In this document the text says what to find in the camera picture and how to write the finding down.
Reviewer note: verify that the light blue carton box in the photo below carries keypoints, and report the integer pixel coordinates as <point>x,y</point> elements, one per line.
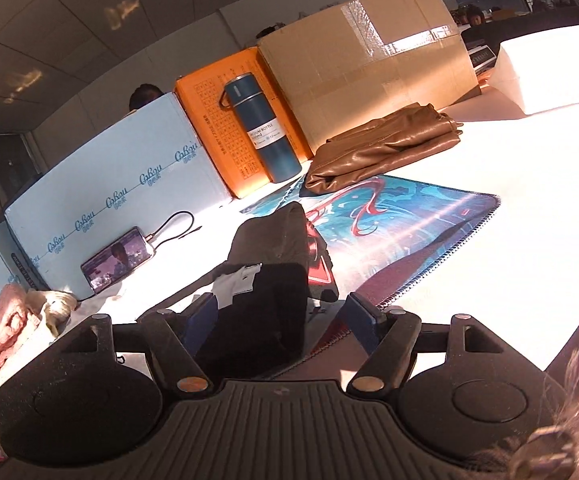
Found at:
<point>135,174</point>

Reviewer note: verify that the pink knitted sweater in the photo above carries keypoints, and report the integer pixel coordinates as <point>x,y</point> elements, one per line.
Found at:
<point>15,317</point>

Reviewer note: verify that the black smartphone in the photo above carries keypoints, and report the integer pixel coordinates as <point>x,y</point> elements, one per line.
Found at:
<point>117,260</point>

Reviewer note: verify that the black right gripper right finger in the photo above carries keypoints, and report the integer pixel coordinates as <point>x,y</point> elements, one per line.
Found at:
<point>388,337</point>

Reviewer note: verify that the brown cardboard box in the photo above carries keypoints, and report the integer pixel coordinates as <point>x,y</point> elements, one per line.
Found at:
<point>344,66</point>

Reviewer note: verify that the cream knitted sweater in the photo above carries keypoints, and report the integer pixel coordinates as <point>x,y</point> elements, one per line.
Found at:
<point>52,308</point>

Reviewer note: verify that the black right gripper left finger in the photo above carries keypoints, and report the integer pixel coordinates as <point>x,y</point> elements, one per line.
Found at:
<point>173,341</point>

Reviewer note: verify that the orange cardboard box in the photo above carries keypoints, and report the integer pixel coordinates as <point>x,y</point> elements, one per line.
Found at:
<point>226,142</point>

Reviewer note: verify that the white box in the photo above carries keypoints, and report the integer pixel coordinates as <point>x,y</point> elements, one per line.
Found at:
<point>539,71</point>

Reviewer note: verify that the dark blue vacuum bottle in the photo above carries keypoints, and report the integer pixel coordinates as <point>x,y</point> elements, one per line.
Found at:
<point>245,97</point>

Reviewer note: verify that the white t-shirt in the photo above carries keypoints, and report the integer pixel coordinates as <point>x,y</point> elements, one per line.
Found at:
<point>276,265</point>

